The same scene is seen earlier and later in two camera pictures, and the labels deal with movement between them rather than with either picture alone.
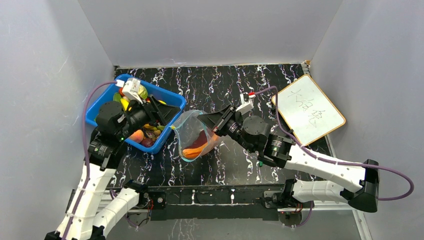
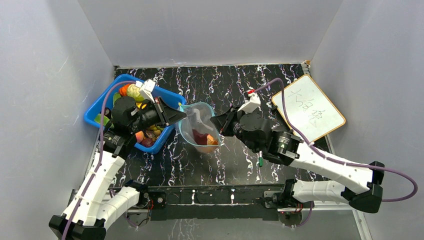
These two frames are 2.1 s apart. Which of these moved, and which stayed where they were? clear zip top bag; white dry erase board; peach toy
Moved: clear zip top bag
Stayed: peach toy; white dry erase board
